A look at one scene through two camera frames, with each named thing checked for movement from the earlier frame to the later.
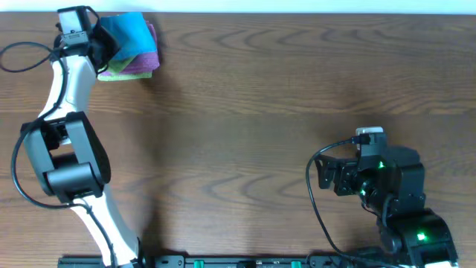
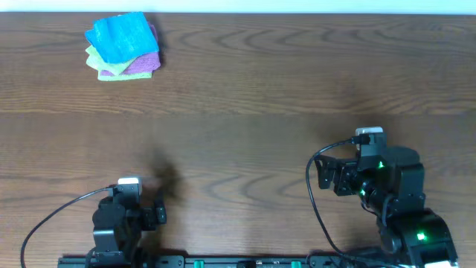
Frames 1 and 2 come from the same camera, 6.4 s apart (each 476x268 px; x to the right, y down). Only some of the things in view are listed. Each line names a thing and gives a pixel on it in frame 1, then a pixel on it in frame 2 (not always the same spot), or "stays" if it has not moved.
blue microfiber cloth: [132, 33] stays
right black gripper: [326, 174] stays
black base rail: [225, 261] stays
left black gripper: [99, 46] → [149, 217]
